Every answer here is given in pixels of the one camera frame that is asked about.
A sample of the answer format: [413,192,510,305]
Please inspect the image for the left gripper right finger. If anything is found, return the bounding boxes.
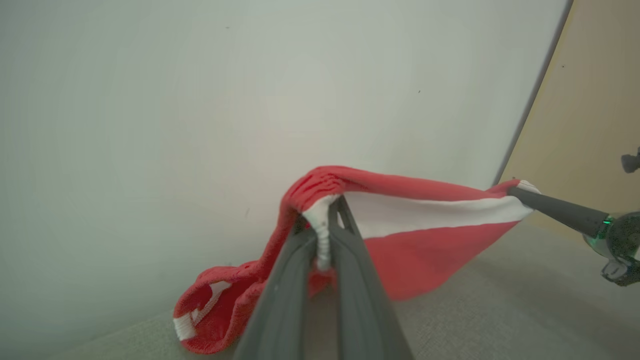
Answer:
[327,196,415,360]

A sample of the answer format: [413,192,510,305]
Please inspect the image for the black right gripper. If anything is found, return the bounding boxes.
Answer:
[507,186,640,288]

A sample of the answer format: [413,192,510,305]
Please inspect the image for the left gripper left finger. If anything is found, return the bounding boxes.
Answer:
[232,220,319,360]

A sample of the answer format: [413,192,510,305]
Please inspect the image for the red shorts with white stripe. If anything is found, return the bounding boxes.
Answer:
[172,165,542,356]

